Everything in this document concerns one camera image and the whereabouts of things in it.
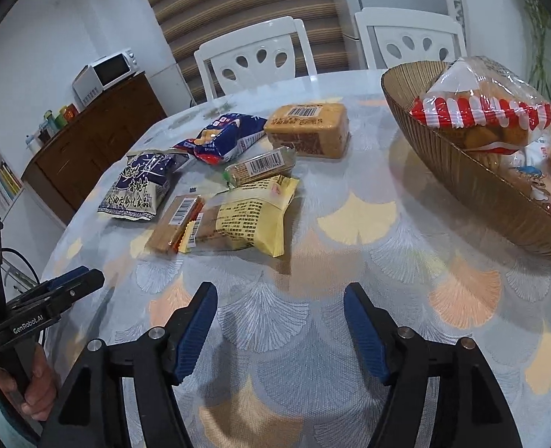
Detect small orange biscuit pack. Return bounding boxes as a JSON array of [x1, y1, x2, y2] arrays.
[[146, 194, 205, 255]]

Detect dark blue patterned snack bag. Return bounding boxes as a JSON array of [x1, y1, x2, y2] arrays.
[[97, 149, 190, 221]]

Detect blue red snack bag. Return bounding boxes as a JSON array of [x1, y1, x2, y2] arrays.
[[173, 113, 267, 166]]

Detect green biscuit bar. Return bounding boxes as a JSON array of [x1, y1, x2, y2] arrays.
[[223, 146, 297, 187]]

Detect red striped fried snack bag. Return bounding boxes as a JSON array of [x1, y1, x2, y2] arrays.
[[410, 56, 551, 155]]

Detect orange bread block pack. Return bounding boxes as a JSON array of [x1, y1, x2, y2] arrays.
[[264, 102, 349, 159]]

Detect left hand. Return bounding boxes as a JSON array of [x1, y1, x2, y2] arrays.
[[0, 344, 58, 422]]

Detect brown wooden cabinet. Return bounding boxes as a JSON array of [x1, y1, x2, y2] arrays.
[[22, 72, 166, 224]]

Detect bottles on cabinet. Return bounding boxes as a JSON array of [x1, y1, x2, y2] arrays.
[[25, 103, 79, 155]]

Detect brown ribbed glass bowl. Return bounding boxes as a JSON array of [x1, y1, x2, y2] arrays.
[[381, 61, 551, 260]]

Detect white microwave oven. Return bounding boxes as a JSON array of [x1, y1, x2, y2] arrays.
[[72, 49, 139, 107]]

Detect fan pattern tablecloth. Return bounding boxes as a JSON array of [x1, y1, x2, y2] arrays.
[[45, 71, 551, 447]]

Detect white chair left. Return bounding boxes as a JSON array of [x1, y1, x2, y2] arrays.
[[193, 16, 317, 101]]

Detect white chair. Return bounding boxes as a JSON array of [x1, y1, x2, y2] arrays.
[[193, 16, 317, 101], [355, 7, 467, 70]]

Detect striped window blind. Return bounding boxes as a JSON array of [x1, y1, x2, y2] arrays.
[[148, 0, 349, 102]]

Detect white chair right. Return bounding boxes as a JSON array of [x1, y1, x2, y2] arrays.
[[355, 7, 467, 70]]

